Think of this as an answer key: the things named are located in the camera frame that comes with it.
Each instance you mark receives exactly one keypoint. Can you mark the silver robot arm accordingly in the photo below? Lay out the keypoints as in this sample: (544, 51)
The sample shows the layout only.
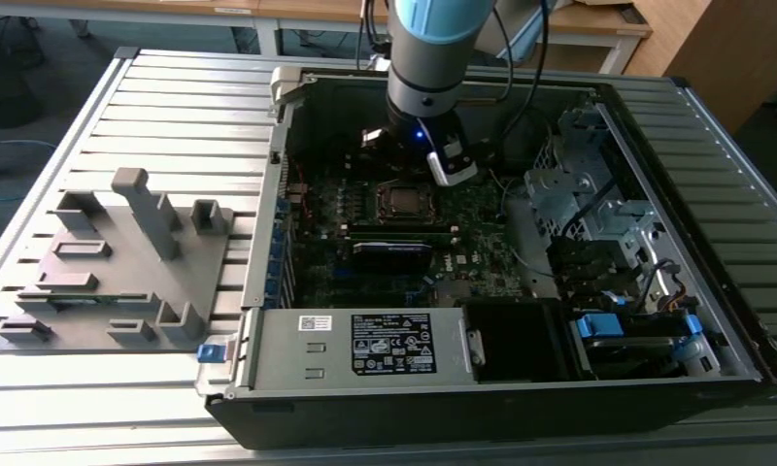
(421, 73)

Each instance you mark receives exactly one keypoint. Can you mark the CPU socket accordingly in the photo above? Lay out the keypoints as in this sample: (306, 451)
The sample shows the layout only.
(382, 217)

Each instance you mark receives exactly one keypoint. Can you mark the RAM slot black clips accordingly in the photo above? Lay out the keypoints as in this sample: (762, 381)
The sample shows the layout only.
(394, 224)
(394, 233)

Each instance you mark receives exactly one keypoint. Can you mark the grey case release latch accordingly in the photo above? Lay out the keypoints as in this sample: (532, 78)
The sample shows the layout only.
(284, 82)

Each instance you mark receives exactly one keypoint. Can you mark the black graphics card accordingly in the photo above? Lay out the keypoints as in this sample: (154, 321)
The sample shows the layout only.
(392, 257)

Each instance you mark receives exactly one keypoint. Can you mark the silver drive cage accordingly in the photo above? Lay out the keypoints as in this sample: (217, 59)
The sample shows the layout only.
(546, 187)

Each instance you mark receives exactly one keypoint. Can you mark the green motherboard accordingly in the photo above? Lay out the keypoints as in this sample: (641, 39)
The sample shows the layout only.
(485, 247)

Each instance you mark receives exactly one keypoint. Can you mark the chipset heat sink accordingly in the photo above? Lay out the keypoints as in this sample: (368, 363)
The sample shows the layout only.
(454, 292)

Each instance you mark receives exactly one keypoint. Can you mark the wooden desk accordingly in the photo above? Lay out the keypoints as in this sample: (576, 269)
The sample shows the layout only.
(596, 26)

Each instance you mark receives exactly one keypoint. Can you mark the silver power supply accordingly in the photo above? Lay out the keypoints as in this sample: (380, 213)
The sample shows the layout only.
(285, 349)

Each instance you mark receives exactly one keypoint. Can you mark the blue disk carrier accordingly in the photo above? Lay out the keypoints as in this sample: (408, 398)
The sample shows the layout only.
(598, 325)

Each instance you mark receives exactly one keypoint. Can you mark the grey parts rack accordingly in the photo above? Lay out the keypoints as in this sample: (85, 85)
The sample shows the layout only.
(136, 272)

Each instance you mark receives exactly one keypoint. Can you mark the blue case latch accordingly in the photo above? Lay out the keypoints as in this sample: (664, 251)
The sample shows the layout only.
(210, 353)

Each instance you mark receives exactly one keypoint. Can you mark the black hard disk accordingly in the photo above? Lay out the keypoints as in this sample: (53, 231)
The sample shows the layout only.
(628, 352)

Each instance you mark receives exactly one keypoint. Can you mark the wooden cabinet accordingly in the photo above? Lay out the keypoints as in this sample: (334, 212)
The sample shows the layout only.
(738, 48)

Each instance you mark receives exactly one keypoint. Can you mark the black PC case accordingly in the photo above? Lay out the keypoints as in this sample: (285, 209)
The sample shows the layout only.
(426, 422)

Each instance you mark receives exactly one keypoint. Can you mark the blue plastic clip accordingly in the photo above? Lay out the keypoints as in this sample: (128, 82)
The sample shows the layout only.
(692, 325)

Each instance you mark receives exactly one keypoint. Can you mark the green RAM stick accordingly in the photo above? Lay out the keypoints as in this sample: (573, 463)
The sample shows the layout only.
(80, 301)

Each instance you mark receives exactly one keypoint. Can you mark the black office chair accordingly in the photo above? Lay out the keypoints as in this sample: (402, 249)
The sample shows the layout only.
(9, 104)

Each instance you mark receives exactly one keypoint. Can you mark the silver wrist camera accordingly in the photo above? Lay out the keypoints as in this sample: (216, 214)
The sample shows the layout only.
(449, 175)

